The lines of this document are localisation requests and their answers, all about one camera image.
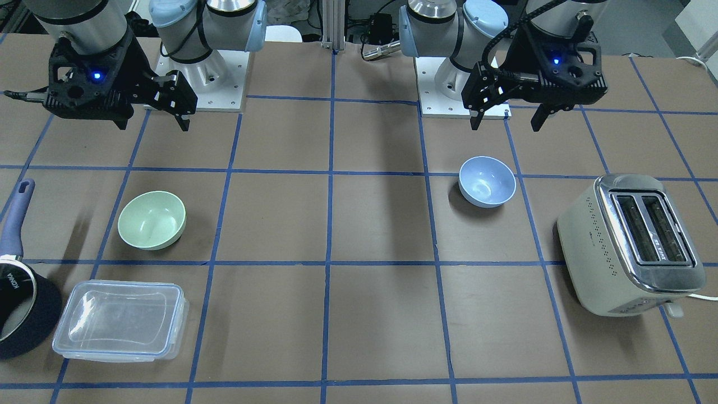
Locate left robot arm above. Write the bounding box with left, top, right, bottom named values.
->
left=398, top=1, right=609, bottom=131

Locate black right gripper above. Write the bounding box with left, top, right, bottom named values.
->
left=44, top=27, right=198, bottom=131

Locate clear plastic food container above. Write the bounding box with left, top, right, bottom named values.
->
left=52, top=279, right=189, bottom=363

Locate cream two-slot toaster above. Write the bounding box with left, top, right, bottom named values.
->
left=556, top=173, right=707, bottom=319

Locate aluminium frame post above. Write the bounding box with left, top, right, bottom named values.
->
left=321, top=0, right=346, bottom=54

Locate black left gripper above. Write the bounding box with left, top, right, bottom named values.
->
left=462, top=25, right=608, bottom=132

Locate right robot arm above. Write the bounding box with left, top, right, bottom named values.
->
left=4, top=1, right=268, bottom=131

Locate dark blue saucepan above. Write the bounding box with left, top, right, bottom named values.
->
left=1, top=178, right=62, bottom=361

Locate blue bowl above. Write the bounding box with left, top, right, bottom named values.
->
left=458, top=156, right=517, bottom=209

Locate green bowl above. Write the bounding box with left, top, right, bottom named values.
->
left=117, top=191, right=187, bottom=251

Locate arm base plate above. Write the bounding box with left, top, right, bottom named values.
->
left=155, top=49, right=253, bottom=112
left=414, top=55, right=512, bottom=120

